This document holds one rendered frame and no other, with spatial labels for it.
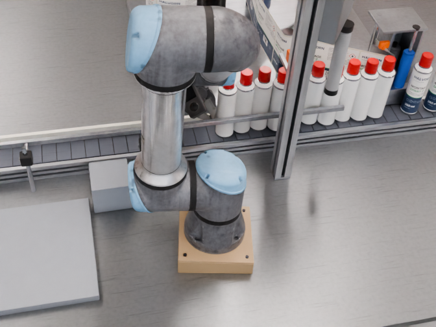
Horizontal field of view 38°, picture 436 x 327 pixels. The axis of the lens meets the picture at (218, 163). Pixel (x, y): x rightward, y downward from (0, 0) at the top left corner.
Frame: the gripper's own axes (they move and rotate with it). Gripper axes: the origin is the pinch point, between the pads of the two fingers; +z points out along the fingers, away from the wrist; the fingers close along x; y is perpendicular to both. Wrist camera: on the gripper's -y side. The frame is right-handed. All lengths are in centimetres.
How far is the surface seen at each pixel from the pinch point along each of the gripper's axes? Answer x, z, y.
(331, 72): -34.5, -4.6, -10.5
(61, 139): 34.2, -22.5, -3.9
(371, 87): -42.8, 16.0, -2.5
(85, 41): 33, -7, 57
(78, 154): 35.0, -13.8, -2.3
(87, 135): 28.5, -19.4, -3.9
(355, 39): -48, 34, 38
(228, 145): -0.3, 7.2, -5.1
